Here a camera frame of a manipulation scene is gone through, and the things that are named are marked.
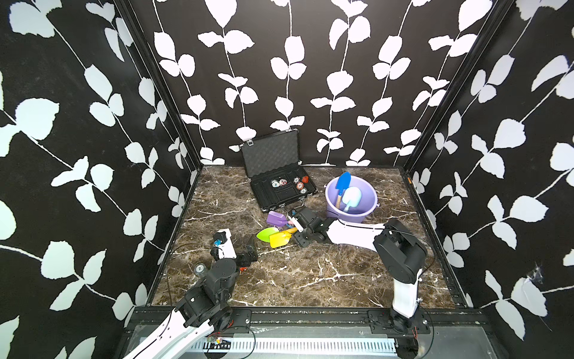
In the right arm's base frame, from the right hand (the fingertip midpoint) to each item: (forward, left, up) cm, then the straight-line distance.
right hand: (298, 230), depth 94 cm
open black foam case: (+34, +13, +5) cm, 37 cm away
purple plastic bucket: (+7, -29, +10) cm, 32 cm away
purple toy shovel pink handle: (+6, +9, -1) cm, 11 cm away
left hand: (-11, +19, +16) cm, 27 cm away
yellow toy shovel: (-4, +7, 0) cm, 8 cm away
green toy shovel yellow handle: (-1, +15, -2) cm, 15 cm away
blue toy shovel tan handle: (+16, -19, +13) cm, 28 cm away
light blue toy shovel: (+12, -23, +8) cm, 28 cm away
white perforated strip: (-40, +1, -2) cm, 40 cm away
